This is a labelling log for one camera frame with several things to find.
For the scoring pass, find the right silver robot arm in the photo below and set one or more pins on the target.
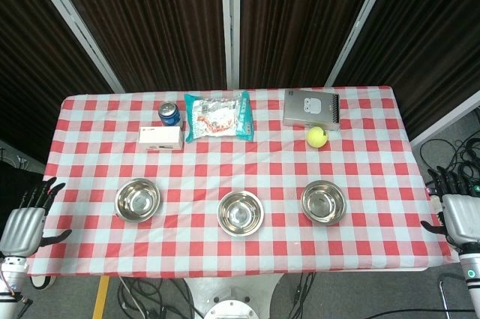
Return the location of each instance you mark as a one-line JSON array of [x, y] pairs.
[[470, 270]]

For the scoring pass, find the black white shoe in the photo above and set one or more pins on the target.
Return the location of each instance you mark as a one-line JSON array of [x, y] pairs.
[[42, 282]]

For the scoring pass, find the blue drink can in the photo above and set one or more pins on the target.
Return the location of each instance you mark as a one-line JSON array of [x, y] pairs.
[[168, 112]]

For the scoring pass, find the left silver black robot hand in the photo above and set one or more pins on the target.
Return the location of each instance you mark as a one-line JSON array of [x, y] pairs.
[[22, 225]]

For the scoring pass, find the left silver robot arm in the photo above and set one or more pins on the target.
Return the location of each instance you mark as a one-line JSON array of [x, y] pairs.
[[11, 274]]

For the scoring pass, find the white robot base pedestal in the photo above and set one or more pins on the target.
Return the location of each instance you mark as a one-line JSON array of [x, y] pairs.
[[232, 296]]

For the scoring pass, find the yellow tennis ball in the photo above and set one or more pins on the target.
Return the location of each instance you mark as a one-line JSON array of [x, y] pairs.
[[317, 137]]

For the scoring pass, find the white partition base rail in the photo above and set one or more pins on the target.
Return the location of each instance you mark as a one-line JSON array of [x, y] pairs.
[[446, 118]]

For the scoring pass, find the white cardboard product box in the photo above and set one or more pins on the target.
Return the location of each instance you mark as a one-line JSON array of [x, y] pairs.
[[161, 138]]

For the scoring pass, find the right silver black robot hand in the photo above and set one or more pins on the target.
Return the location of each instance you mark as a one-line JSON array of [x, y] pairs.
[[463, 217]]

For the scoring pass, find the stainless steel bowl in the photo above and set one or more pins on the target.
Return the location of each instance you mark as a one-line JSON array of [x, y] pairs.
[[137, 200], [323, 202], [240, 214]]

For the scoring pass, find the red white checkered tablecloth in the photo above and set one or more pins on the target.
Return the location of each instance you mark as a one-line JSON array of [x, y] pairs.
[[240, 161]]

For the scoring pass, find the white partition post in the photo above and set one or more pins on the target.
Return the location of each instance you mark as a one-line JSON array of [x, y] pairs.
[[78, 30], [360, 22], [229, 22]]

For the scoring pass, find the teal snack bag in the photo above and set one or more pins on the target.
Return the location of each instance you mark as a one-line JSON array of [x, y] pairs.
[[219, 116]]

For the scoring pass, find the grey earbuds box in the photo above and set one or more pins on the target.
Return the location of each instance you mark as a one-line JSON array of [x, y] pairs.
[[309, 109]]

